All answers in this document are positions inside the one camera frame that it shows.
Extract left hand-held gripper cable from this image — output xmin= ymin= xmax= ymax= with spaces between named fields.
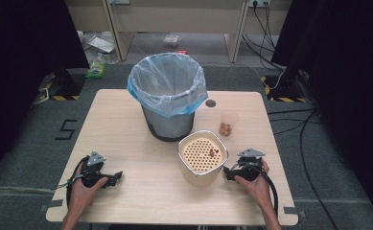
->
xmin=57 ymin=155 xmax=90 ymax=207

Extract green plastic bottle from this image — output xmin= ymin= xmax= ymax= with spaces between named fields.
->
xmin=84 ymin=53 xmax=107 ymax=81

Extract white wall socket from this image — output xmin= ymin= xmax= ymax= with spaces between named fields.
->
xmin=247 ymin=0 xmax=272 ymax=9

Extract black mesh trash bin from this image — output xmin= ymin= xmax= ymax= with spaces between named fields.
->
xmin=141 ymin=104 xmax=196 ymax=143

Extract person's left hand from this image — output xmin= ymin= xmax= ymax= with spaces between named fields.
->
xmin=66 ymin=164 xmax=109 ymax=219

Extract clear plastic bag with paper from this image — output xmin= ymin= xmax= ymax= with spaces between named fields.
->
xmin=77 ymin=30 xmax=120 ymax=65

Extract blue plastic bin liner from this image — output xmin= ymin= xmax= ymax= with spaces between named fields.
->
xmin=127 ymin=52 xmax=209 ymax=119

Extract person's right hand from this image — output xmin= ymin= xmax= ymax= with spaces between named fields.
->
xmin=234 ymin=158 xmax=272 ymax=211

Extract black floor cable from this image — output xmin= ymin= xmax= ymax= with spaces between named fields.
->
xmin=266 ymin=107 xmax=340 ymax=230

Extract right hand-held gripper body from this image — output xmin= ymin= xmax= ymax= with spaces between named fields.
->
xmin=234 ymin=148 xmax=267 ymax=183

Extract black wall cables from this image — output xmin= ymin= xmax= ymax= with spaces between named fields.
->
xmin=241 ymin=2 xmax=286 ymax=72

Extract clear plastic cup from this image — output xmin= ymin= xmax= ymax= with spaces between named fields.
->
xmin=219 ymin=109 xmax=241 ymax=138

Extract dark curtain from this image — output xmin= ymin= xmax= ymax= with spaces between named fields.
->
xmin=270 ymin=0 xmax=373 ymax=222
xmin=0 ymin=0 xmax=90 ymax=190

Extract clear plastic box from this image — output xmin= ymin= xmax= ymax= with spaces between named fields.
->
xmin=162 ymin=34 xmax=181 ymax=46

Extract cream container with perforated insert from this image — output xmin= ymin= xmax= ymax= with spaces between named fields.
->
xmin=177 ymin=129 xmax=229 ymax=188

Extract black stand base striped tape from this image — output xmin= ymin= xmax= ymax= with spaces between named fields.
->
xmin=260 ymin=68 xmax=309 ymax=104
xmin=37 ymin=68 xmax=86 ymax=102

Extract white floor cable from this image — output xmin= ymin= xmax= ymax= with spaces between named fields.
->
xmin=202 ymin=60 xmax=286 ymax=91

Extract brown nuts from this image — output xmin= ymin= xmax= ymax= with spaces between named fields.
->
xmin=219 ymin=122 xmax=233 ymax=138

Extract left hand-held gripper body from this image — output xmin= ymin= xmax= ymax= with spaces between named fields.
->
xmin=78 ymin=150 xmax=112 ymax=189

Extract beige wooden desk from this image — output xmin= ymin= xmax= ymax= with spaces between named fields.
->
xmin=63 ymin=0 xmax=294 ymax=64

